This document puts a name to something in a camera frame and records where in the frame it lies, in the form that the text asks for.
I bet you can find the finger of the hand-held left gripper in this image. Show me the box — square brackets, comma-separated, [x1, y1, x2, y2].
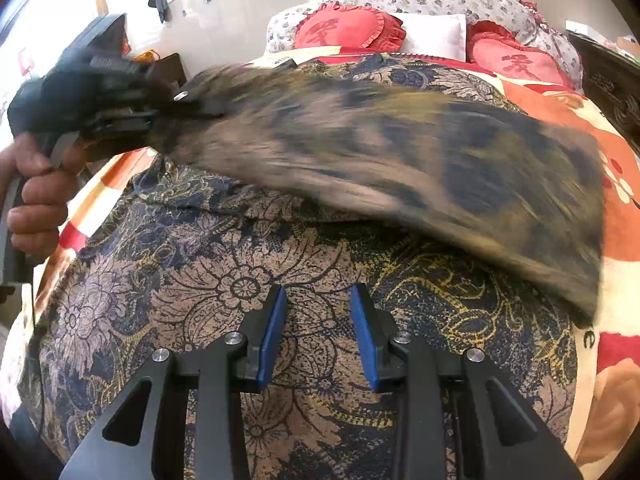
[150, 85, 226, 118]

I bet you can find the dark carved wooden furniture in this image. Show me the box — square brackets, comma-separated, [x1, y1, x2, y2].
[567, 30, 640, 141]

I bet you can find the red heart-shaped pillow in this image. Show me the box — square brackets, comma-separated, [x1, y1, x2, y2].
[295, 2, 407, 53]
[467, 21, 576, 88]

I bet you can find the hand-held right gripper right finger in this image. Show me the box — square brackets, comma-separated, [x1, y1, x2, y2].
[350, 283, 583, 480]

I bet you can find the person's left hand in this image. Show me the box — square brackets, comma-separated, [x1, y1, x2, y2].
[0, 132, 88, 261]

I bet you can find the white pillow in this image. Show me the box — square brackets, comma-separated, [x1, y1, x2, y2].
[400, 12, 468, 63]

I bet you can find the dark floral patterned garment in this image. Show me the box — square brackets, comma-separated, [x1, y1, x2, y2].
[17, 52, 608, 480]

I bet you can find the dark wooden nightstand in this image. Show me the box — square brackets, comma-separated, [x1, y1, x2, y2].
[127, 52, 188, 91]

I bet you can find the printed orange cream blanket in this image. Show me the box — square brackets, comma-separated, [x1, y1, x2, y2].
[10, 45, 640, 471]

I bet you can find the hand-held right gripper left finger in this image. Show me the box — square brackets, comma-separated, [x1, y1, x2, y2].
[59, 285, 289, 480]

